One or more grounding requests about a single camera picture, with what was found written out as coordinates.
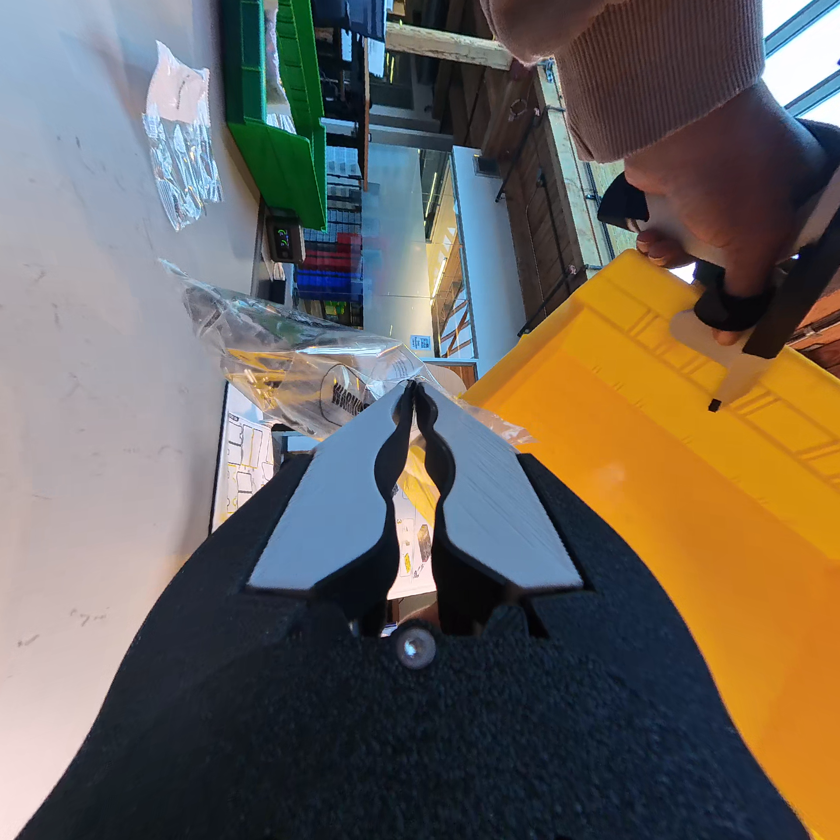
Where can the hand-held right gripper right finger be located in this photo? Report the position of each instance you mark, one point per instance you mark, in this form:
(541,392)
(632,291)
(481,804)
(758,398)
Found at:
(512,519)

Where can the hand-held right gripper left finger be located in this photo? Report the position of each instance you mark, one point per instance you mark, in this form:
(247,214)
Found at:
(328,519)

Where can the large clear labelled bag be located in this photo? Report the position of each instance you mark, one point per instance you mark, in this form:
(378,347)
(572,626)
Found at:
(289,361)

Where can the yellow bin with grey parts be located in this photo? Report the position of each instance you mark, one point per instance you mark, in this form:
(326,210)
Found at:
(683,551)

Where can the green bin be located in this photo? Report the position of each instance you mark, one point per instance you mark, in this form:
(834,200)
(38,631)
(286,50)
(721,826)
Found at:
(276,131)

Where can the clear plastic bag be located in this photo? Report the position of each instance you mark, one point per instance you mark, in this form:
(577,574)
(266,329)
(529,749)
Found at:
(181,131)

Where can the person's left forearm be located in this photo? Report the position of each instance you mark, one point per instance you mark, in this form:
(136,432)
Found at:
(617,66)

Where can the person's left hand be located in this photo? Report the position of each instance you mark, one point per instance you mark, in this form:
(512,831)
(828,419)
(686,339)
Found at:
(735,197)

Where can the white sticker sheet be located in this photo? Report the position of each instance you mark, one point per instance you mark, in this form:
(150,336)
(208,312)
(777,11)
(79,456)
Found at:
(243,460)

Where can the storage shelf with bins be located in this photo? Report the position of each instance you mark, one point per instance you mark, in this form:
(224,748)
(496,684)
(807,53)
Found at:
(335,250)

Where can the small black device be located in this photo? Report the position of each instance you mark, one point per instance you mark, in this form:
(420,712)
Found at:
(285,240)

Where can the clear bag of parts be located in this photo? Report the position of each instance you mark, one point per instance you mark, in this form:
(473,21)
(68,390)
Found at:
(276,66)

